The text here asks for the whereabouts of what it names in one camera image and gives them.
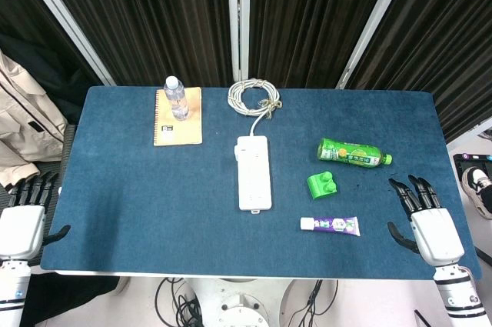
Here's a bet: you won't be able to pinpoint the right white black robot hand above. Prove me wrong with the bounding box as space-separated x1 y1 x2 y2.
387 175 465 266

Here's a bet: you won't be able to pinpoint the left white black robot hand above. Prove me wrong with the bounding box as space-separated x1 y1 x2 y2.
0 172 72 262

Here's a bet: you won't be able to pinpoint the white power strip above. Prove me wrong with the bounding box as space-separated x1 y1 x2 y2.
236 135 273 214

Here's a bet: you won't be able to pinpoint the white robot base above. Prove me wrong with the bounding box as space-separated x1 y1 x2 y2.
184 279 303 327

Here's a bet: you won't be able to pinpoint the white black sneaker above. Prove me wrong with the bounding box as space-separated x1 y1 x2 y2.
460 167 492 221

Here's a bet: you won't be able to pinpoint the black device with coloured buttons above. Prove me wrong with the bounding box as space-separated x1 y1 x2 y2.
453 152 492 185

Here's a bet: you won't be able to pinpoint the purple white toothpaste tube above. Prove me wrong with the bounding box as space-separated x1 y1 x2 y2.
300 216 361 237

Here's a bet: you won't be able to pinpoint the beige jacket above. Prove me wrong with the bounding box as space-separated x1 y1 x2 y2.
0 49 68 189

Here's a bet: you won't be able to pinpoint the green tea bottle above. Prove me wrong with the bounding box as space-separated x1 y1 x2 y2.
317 137 394 169

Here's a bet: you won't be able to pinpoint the green plastic block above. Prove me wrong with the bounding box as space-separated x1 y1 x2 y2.
306 171 340 201

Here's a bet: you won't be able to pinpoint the blue table mat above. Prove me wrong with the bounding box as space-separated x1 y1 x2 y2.
40 85 484 281

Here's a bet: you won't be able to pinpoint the brown spiral notebook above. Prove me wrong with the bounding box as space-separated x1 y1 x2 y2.
153 86 204 147

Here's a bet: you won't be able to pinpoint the dark pleated partition screen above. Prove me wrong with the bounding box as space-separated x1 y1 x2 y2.
345 0 492 143
34 0 235 88
248 0 401 89

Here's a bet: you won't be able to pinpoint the clear water bottle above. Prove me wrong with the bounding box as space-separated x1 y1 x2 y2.
163 75 190 122

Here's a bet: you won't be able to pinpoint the black floor cables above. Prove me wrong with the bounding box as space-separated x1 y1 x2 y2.
155 276 203 327
287 279 340 327

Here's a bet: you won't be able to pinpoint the tan cable twist tie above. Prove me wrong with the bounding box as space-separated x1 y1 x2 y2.
258 98 284 121

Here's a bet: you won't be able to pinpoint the coiled white power cable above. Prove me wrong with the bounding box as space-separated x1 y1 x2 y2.
228 78 283 138

